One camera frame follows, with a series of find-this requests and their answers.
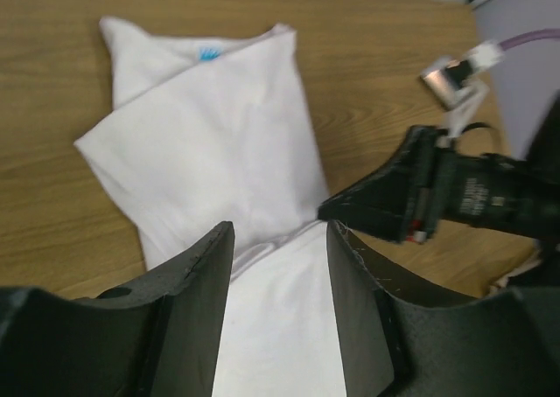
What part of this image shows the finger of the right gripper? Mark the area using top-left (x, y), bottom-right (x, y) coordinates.
top-left (317, 125), bottom-right (438, 244)

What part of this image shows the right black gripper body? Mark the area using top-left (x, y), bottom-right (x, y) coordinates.
top-left (419, 148), bottom-right (559, 244)

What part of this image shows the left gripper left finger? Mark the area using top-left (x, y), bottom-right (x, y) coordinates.
top-left (1, 222), bottom-right (235, 396)

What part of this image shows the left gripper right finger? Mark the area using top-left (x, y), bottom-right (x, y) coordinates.
top-left (326, 222), bottom-right (559, 396)

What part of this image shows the white t shirt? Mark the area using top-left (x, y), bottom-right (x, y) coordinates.
top-left (75, 17), bottom-right (346, 396)

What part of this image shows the folded black t shirt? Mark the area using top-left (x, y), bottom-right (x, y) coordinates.
top-left (487, 246), bottom-right (559, 296)

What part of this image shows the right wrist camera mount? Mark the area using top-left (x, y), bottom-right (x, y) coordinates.
top-left (419, 40), bottom-right (505, 139)

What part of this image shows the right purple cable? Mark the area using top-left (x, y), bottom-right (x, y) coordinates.
top-left (500, 27), bottom-right (560, 51)

